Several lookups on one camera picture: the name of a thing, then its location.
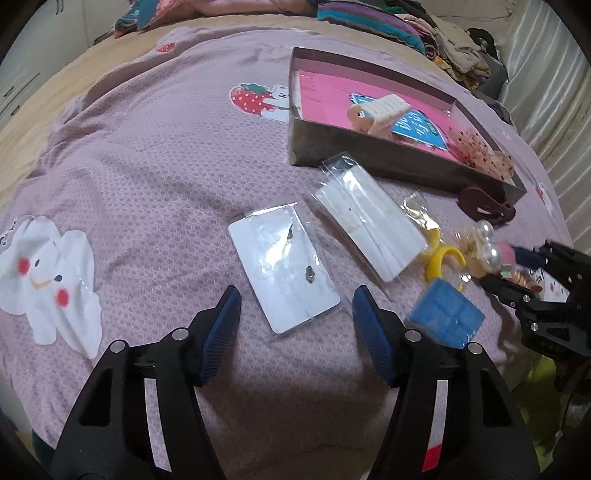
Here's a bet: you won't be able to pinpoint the cream curtain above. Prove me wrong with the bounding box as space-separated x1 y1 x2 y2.
499 0 591 217

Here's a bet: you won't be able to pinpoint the pink book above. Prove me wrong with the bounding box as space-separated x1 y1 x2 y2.
295 69 462 152

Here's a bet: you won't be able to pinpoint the white wardrobe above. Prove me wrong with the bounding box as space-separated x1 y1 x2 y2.
0 0 116 134

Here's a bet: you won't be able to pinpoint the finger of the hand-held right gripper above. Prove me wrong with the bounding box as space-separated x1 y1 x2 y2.
480 274 534 309
510 246 557 274

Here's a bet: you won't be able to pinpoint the pile of clothes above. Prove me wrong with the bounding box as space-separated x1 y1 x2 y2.
416 0 506 90

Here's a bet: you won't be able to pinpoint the floral quilt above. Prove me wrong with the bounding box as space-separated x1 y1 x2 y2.
113 0 319 38

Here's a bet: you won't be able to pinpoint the maroon hair claw clip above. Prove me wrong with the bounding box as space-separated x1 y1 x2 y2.
457 186 516 225

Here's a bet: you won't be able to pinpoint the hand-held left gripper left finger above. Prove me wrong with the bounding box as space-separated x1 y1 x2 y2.
48 285 242 480

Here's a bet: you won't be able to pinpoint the small blue box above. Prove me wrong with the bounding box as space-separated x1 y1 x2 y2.
405 278 485 349

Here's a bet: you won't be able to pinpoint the white earring card with studs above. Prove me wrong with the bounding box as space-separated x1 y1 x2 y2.
227 202 342 337

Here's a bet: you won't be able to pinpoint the cream hair claw clip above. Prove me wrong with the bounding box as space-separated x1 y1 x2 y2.
347 93 413 138

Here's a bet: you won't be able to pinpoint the pearl hair accessory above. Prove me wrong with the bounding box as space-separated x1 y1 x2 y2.
455 220 504 278

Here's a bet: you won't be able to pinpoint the striped fleece blanket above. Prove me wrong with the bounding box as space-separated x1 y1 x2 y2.
318 0 426 54

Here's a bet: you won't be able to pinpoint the orange coil hair tie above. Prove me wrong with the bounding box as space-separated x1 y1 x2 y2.
498 265 543 294

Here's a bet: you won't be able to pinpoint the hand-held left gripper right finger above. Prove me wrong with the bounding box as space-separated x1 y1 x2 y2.
352 285 539 480

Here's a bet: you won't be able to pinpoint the yellow hoop earrings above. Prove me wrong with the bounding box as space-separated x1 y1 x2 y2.
401 190 467 292

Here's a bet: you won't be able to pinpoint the brown cardboard box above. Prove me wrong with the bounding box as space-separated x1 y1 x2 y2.
287 46 528 210

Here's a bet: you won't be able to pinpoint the white card in clear bag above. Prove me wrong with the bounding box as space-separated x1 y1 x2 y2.
310 151 428 283

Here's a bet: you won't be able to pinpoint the dotted sheer scrunchie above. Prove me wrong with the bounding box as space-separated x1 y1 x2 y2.
450 127 515 183

